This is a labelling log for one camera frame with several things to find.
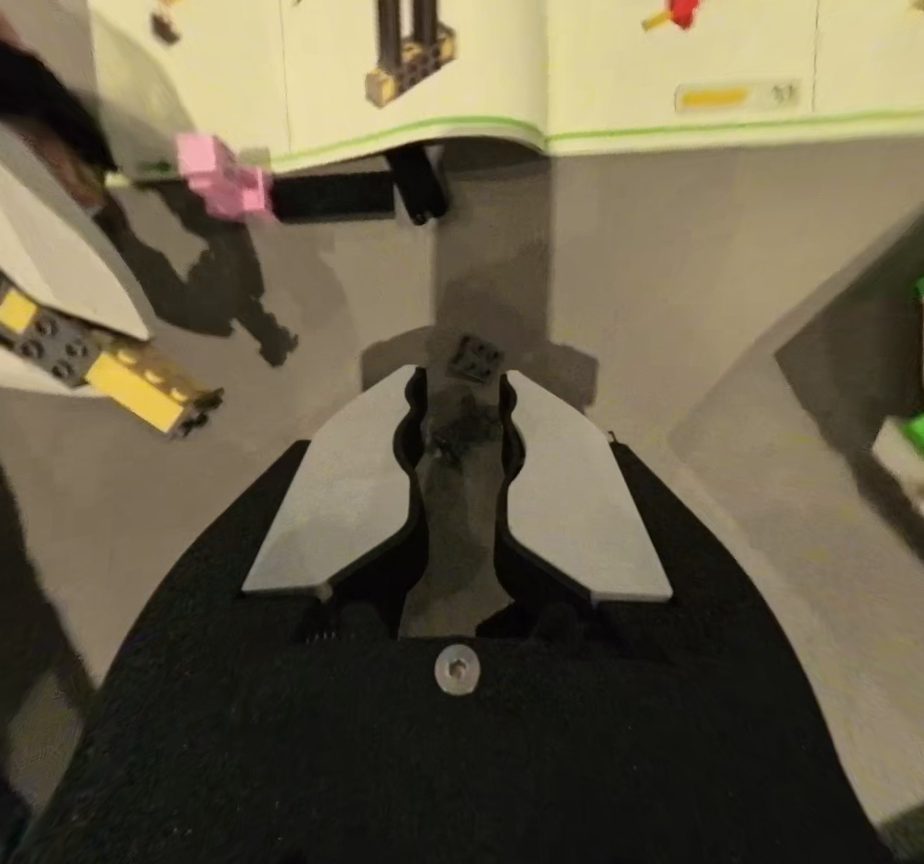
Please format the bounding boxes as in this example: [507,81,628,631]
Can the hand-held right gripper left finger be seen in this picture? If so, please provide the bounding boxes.
[240,365,428,601]

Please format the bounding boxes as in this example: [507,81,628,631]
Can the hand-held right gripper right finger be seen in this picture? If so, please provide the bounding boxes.
[500,369,675,604]

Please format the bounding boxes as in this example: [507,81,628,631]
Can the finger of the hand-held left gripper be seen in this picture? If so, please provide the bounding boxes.
[0,362,96,397]
[0,124,153,343]

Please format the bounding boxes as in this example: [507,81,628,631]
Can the dark grey bracket brick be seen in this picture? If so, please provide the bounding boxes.
[11,312,102,389]
[173,388,226,439]
[446,333,506,383]
[429,413,499,468]

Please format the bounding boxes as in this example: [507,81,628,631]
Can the yellow long brick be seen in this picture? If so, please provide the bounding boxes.
[0,294,225,439]

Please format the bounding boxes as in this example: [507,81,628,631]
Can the pink brick figure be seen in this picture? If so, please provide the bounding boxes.
[175,131,275,223]

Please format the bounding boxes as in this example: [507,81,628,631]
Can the black long brick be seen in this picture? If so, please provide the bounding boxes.
[386,146,450,226]
[270,171,398,224]

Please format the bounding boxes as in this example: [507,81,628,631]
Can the green cardboard box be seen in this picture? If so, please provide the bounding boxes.
[870,276,924,519]

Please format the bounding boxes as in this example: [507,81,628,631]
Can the pale green instruction booklet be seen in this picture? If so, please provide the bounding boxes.
[81,0,924,176]

